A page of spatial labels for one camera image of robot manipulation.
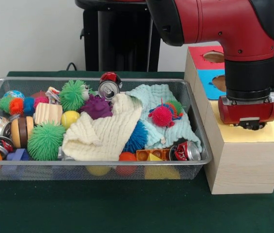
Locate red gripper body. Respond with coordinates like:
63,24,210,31
218,91,274,131

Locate wooden box three holes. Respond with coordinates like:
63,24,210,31
184,45,274,195

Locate crushed red soda can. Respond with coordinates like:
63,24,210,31
169,140,202,161

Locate pink spiky rubber toy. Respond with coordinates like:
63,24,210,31
147,98,183,127

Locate mint waffle cloth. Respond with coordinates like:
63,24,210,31
126,83,202,149

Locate uncrushed red soda can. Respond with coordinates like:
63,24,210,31
97,71,123,101

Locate cream waffle cloth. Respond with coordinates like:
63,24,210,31
61,93,144,161

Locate purple spiky rubber toy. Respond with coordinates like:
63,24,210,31
78,94,113,119

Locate green puffer toy white face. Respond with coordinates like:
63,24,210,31
58,80,90,112

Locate plain green puffer ball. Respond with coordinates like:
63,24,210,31
27,121,66,161

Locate wooden toy burger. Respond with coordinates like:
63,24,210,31
10,116,34,149

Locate multicoloured fuzzy caterpillar toy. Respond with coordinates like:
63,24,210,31
0,95,49,116

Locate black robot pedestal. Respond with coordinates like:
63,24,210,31
75,0,161,72

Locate silver wire mesh bin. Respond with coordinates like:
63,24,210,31
0,77,214,182

